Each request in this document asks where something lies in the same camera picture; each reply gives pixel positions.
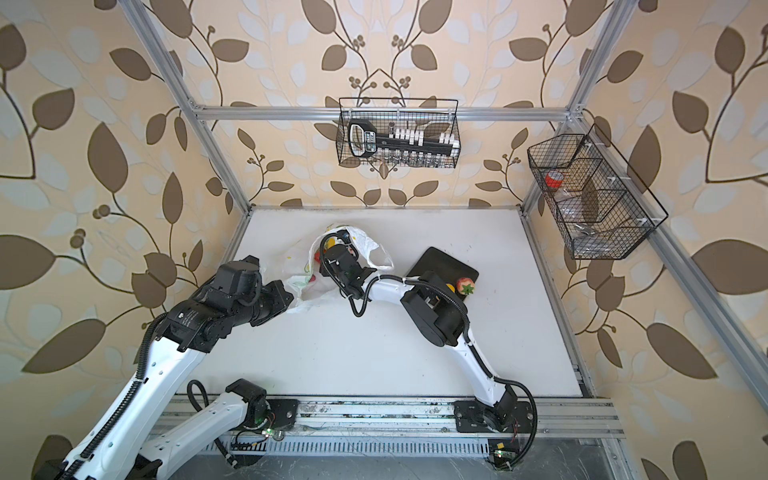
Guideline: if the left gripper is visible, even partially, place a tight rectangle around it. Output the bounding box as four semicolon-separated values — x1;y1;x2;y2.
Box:
229;278;297;329

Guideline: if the white plastic bag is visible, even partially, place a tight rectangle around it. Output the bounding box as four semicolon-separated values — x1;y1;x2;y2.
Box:
277;224;394;313

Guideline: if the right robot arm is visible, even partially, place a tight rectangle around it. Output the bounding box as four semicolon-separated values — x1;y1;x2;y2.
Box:
314;234;538;436

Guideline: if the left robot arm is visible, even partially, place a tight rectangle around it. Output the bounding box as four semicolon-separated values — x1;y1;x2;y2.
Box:
33;256;294;479

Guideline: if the black square tray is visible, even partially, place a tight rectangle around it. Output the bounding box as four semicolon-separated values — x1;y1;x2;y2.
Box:
406;247;479;288

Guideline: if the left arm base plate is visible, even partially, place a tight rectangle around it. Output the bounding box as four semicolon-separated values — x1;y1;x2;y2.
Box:
235;399;299;432

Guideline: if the back wire basket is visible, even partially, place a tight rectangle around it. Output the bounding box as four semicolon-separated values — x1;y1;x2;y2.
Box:
335;96;462;169

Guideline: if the wire basket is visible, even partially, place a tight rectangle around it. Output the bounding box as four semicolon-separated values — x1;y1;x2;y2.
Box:
335;96;462;169
527;125;668;260

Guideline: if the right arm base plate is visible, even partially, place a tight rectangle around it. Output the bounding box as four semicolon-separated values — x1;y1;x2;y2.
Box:
453;399;533;435

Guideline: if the right wire basket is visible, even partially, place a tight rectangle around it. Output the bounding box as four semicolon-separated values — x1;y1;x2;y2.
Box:
527;125;668;260

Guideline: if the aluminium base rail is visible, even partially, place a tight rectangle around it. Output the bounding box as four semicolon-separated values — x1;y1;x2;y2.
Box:
219;396;626;457

